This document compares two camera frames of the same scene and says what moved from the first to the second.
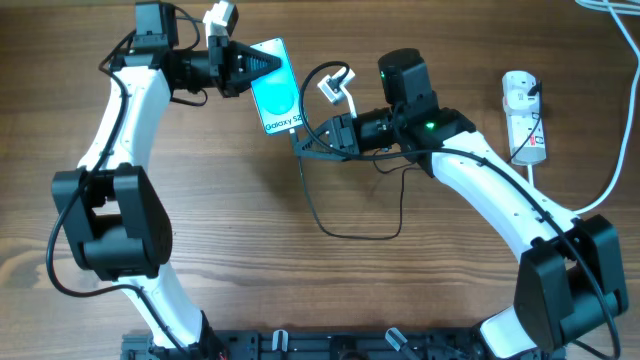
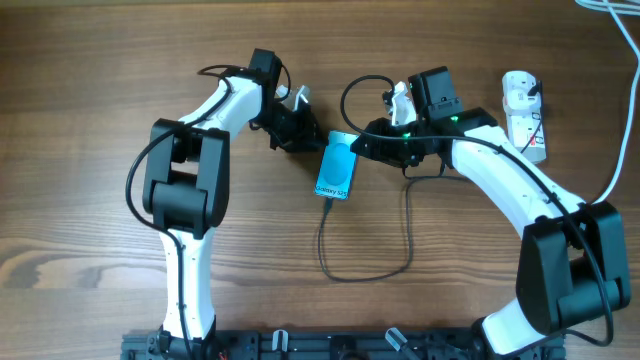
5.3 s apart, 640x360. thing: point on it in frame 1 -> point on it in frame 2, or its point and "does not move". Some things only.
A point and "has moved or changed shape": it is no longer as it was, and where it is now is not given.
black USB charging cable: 537,102 -> 409,210
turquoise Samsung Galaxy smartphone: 276,95 has moved or changed shape
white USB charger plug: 518,98 does not move
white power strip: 522,101 does not move
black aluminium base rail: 264,345 does not move
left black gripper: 228,62 -> 301,134
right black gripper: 344,139 -> 382,149
